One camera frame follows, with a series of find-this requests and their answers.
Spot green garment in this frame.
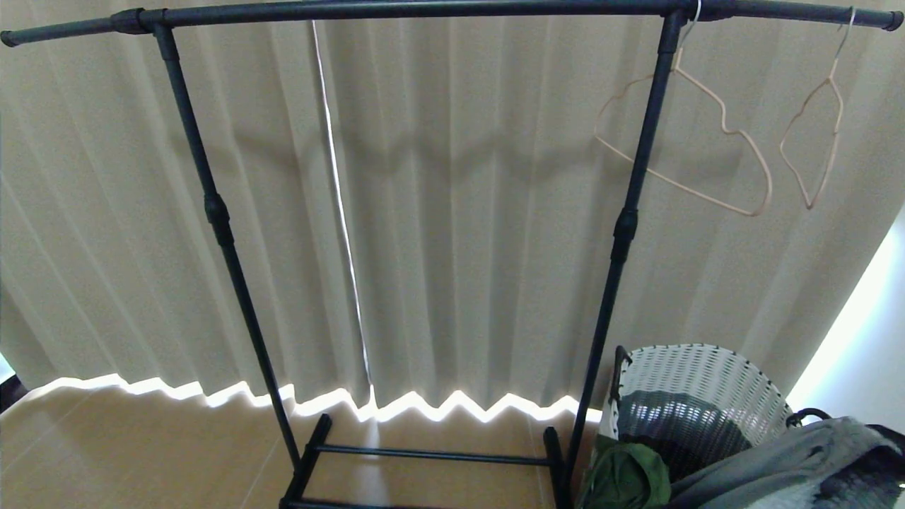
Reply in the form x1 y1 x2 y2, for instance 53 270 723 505
580 435 672 509

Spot black clothes rack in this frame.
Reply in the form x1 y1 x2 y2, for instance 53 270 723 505
0 0 904 509

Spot pale grey shorts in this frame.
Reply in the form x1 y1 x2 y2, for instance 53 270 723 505
665 416 905 509

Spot white laundry basket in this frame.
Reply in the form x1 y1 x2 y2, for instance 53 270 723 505
597 344 835 509

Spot pink clothes hanger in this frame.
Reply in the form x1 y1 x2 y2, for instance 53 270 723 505
594 18 773 217
779 7 857 211

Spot beige curtain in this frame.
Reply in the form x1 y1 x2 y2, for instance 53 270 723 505
0 0 905 425

